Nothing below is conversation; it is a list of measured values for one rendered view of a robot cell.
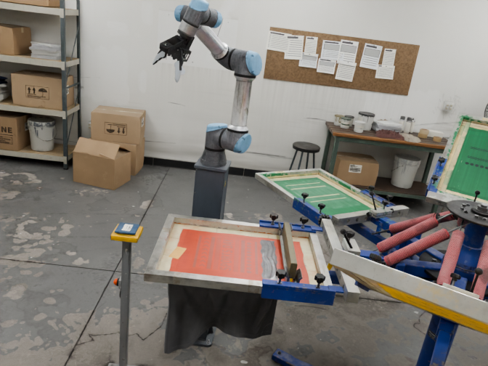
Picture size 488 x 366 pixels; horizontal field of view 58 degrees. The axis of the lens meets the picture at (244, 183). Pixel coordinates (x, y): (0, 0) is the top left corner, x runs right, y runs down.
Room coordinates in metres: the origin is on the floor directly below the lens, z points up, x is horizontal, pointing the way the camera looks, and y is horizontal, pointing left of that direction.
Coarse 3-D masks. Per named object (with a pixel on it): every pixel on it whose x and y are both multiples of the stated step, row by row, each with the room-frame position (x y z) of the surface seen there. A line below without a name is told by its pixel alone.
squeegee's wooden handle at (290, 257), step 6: (288, 222) 2.05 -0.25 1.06; (282, 228) 2.05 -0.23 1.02; (288, 228) 1.98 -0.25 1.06; (282, 234) 2.01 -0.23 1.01; (288, 234) 1.92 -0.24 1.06; (288, 240) 1.85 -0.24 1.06; (288, 246) 1.80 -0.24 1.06; (288, 252) 1.75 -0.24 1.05; (294, 252) 1.75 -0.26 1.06; (288, 258) 1.72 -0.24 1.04; (294, 258) 1.69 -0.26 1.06; (288, 264) 1.69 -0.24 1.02; (294, 264) 1.65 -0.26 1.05; (288, 270) 1.67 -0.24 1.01; (294, 270) 1.65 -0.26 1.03; (294, 276) 1.65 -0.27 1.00
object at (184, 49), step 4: (180, 32) 1.96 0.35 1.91; (180, 36) 1.99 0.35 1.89; (184, 36) 1.96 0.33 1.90; (188, 36) 1.96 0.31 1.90; (192, 36) 2.01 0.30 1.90; (184, 40) 1.98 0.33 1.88; (188, 40) 2.01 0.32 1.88; (192, 40) 2.03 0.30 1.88; (184, 44) 2.00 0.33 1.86; (188, 44) 2.01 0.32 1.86; (176, 48) 1.97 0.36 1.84; (180, 48) 1.97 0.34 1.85; (184, 48) 2.01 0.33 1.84; (188, 48) 2.03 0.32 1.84; (168, 52) 1.98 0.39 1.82; (172, 52) 1.97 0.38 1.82; (176, 52) 1.96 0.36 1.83; (180, 52) 1.96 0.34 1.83; (184, 52) 1.99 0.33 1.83; (188, 52) 2.01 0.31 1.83; (172, 56) 1.97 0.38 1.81; (176, 56) 1.96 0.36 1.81; (184, 56) 2.02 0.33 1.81; (188, 56) 2.03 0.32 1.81; (184, 60) 2.01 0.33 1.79
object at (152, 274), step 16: (192, 224) 2.09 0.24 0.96; (208, 224) 2.09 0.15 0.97; (224, 224) 2.09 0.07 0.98; (240, 224) 2.10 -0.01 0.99; (256, 224) 2.12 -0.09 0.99; (160, 240) 1.82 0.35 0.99; (160, 256) 1.71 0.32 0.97; (320, 256) 1.87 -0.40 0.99; (160, 272) 1.56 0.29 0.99; (176, 272) 1.57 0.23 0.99; (320, 272) 1.72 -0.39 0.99; (224, 288) 1.55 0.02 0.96; (240, 288) 1.55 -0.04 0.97; (256, 288) 1.55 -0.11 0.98
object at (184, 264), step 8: (184, 256) 1.77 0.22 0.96; (192, 256) 1.77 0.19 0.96; (176, 264) 1.69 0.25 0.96; (184, 264) 1.70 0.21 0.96; (280, 264) 1.80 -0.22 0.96; (184, 272) 1.64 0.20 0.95; (192, 272) 1.64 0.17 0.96; (200, 272) 1.65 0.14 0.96; (208, 272) 1.66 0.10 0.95; (216, 272) 1.67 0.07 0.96; (224, 272) 1.68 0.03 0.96; (232, 272) 1.68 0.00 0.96; (240, 272) 1.69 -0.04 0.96; (304, 272) 1.76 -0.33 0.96; (304, 280) 1.69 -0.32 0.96
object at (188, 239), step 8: (184, 232) 2.00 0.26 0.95; (192, 232) 2.01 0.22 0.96; (200, 232) 2.02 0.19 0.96; (208, 232) 2.03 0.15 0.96; (216, 232) 2.04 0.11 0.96; (184, 240) 1.91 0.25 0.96; (192, 240) 1.92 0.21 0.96; (248, 240) 2.00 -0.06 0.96; (256, 240) 2.01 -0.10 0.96; (272, 240) 2.03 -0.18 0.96; (192, 248) 1.85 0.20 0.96; (280, 248) 1.96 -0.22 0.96; (296, 248) 1.98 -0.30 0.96; (280, 256) 1.88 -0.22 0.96; (296, 256) 1.90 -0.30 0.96
